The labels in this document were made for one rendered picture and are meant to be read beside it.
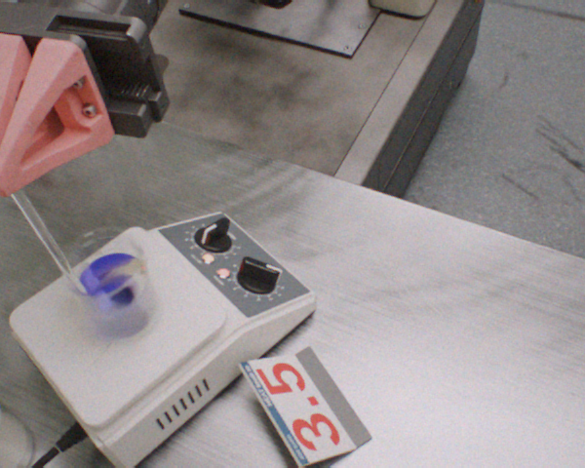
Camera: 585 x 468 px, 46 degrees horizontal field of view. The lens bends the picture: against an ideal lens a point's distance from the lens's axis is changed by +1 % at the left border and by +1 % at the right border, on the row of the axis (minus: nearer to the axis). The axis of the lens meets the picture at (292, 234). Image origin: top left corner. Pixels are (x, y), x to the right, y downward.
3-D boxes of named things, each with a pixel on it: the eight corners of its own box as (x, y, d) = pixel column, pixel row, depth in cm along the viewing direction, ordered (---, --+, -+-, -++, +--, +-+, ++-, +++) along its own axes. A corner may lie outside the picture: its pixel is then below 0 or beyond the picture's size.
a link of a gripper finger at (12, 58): (48, 155, 31) (130, 21, 36) (-94, 132, 32) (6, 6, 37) (96, 242, 36) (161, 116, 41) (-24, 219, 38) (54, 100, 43)
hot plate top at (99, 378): (139, 227, 55) (136, 220, 54) (235, 321, 50) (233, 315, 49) (7, 322, 51) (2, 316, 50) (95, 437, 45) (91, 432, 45)
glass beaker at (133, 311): (92, 355, 48) (49, 297, 42) (96, 290, 52) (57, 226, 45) (176, 342, 48) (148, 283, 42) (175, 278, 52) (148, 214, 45)
